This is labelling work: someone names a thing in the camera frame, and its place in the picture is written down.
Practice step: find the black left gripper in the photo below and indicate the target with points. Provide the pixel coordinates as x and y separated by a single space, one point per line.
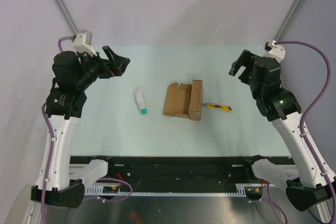
115 67

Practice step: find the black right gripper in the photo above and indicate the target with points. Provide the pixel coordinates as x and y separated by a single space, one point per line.
247 59

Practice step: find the white tube green cap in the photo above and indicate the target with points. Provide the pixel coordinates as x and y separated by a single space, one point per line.
139 98

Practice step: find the yellow utility knife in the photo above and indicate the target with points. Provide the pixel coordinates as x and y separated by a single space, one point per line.
222 107

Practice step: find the brown cardboard express box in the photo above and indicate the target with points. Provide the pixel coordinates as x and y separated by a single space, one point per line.
184 100

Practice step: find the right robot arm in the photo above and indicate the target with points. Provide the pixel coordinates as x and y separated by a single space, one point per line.
314 181

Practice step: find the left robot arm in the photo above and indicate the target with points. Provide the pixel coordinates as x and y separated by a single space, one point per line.
74 73

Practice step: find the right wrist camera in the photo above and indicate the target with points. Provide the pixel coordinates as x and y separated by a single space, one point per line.
274 51

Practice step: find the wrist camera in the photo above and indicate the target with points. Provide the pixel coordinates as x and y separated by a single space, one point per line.
82 42
274 51

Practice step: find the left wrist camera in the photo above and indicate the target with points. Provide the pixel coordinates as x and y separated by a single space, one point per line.
82 42

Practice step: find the right aluminium frame post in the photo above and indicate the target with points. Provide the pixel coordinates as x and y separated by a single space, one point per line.
288 19

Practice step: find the aluminium frame post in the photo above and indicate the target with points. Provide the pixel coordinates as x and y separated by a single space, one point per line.
66 16
288 19

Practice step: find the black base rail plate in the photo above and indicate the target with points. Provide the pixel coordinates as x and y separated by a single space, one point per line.
163 172

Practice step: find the left aluminium frame post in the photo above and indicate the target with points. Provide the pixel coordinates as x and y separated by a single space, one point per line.
66 16

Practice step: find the grey slotted cable duct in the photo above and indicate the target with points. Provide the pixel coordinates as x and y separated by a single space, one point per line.
217 190

